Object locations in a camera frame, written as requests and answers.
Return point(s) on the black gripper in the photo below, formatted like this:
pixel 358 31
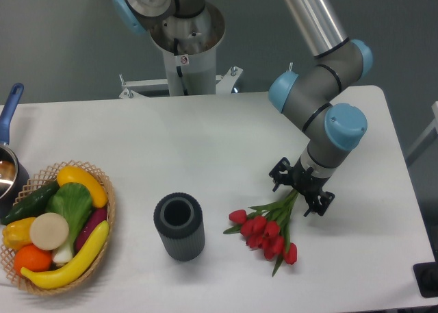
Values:
pixel 306 182

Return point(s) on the red tulip bouquet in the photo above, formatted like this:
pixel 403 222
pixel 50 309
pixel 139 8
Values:
pixel 266 227

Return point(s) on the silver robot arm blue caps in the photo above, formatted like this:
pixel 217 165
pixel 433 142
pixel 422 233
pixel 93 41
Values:
pixel 188 33

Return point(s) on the dark grey ribbed vase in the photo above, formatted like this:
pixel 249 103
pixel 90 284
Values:
pixel 178 219

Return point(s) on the black device table corner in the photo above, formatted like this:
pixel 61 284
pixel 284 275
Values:
pixel 426 278

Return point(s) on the purple sweet potato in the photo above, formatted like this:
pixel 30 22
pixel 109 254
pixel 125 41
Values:
pixel 95 218

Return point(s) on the green leafy bok choy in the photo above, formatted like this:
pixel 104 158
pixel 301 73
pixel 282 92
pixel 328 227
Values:
pixel 73 202

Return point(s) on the yellow squash upper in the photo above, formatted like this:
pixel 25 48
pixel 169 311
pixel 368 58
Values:
pixel 75 174

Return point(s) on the woven wicker basket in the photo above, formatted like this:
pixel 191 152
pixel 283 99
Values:
pixel 38 180

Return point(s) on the beige round disc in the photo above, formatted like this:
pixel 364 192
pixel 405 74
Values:
pixel 49 231

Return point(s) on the green cucumber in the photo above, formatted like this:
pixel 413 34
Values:
pixel 33 205

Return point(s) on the yellow banana squash lower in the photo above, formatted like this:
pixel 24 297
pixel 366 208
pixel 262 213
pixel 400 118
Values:
pixel 76 267

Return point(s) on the orange fruit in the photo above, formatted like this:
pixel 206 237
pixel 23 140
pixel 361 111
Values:
pixel 32 258

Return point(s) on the yellow bell pepper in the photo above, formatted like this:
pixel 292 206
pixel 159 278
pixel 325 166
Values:
pixel 16 235

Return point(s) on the white frame right edge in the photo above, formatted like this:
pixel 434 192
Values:
pixel 424 140

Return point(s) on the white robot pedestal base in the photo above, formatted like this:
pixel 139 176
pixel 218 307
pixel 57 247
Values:
pixel 186 75

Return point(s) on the blue handled saucepan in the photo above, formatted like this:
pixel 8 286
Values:
pixel 13 174

